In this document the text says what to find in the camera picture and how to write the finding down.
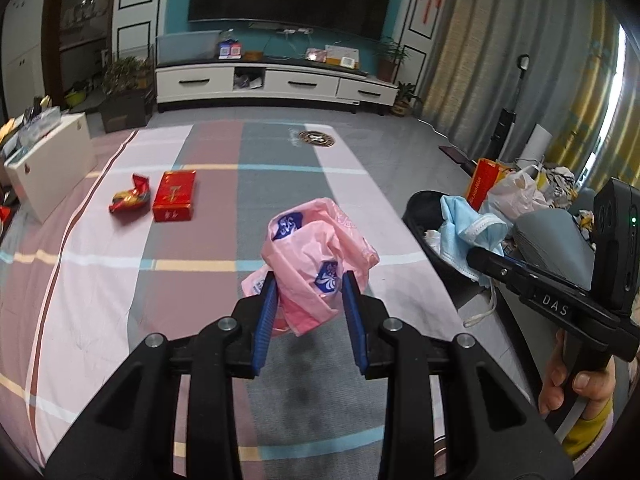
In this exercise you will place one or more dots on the white storage box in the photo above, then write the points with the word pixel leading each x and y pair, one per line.
pixel 55 170

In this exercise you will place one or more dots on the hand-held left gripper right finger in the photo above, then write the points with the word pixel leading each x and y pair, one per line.
pixel 352 320

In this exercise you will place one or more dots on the person's right hand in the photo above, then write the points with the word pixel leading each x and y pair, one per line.
pixel 552 385

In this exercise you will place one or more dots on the grey flat panel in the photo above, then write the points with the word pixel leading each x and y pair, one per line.
pixel 187 46

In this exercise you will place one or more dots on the checked bedsheet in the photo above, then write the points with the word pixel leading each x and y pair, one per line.
pixel 150 310

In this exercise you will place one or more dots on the pile of plastic packaging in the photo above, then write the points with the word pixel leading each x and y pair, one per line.
pixel 30 130

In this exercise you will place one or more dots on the green plastic basin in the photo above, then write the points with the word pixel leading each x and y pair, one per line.
pixel 75 100

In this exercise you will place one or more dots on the potted plant in dark planter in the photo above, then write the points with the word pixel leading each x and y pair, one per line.
pixel 125 110

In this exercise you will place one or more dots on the upright vacuum cleaner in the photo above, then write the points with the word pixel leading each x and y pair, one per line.
pixel 505 130

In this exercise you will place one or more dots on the blue white small box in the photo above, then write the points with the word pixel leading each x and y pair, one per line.
pixel 231 50

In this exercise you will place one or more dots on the tall potted plant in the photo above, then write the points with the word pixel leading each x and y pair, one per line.
pixel 389 60

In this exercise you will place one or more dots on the translucent white plastic bag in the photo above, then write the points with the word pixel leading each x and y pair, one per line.
pixel 515 195

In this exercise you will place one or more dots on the round floor drain cover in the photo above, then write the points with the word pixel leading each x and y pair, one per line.
pixel 316 138

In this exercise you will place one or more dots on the white plastic object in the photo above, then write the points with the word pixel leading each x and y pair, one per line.
pixel 537 142

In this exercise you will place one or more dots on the person's right forearm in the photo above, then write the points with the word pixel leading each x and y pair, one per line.
pixel 590 430

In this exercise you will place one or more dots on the pink small item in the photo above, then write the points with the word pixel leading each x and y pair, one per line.
pixel 315 55

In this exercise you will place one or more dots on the blue face mask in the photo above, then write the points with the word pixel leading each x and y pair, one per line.
pixel 465 220

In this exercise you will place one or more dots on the small brown box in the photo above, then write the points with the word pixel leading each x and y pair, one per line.
pixel 253 55

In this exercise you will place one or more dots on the dark flat object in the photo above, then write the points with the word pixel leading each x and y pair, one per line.
pixel 457 157

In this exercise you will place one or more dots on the white framed card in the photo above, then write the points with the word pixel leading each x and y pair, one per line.
pixel 342 56

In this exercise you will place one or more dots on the white power strip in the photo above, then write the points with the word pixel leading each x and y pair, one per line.
pixel 295 31

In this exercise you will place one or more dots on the black white patterned cloth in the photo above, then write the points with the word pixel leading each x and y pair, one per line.
pixel 560 180

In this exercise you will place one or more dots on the pink plastic bag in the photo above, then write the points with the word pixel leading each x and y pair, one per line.
pixel 310 250

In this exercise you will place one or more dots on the red flat box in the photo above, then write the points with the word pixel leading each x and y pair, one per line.
pixel 174 195

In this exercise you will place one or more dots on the orange red box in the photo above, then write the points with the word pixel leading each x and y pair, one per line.
pixel 482 182

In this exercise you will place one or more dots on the red gold snack wrapper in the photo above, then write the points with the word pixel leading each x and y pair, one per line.
pixel 130 197

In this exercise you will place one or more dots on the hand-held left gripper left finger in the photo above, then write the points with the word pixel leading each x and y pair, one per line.
pixel 265 320

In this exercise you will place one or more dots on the grey yellow curtain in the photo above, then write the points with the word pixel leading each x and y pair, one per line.
pixel 500 35

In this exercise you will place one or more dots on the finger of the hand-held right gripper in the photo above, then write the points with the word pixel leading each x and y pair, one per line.
pixel 492 265

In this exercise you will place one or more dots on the small potted plant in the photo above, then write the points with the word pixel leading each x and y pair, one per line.
pixel 406 102

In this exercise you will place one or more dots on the white television cabinet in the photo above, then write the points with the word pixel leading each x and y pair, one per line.
pixel 300 82

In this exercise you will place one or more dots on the grey cushion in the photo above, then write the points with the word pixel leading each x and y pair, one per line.
pixel 550 240

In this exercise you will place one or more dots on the black trash bin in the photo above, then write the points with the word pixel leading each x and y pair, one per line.
pixel 425 210

